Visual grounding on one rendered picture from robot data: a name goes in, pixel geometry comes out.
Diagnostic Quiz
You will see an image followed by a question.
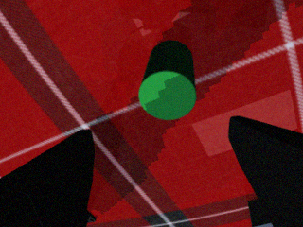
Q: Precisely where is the green cylinder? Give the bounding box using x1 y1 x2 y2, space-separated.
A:
139 41 196 120

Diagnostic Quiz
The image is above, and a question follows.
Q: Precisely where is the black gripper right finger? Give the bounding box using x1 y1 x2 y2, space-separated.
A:
228 114 303 227

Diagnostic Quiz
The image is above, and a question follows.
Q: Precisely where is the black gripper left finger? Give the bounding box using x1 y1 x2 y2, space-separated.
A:
0 129 95 227

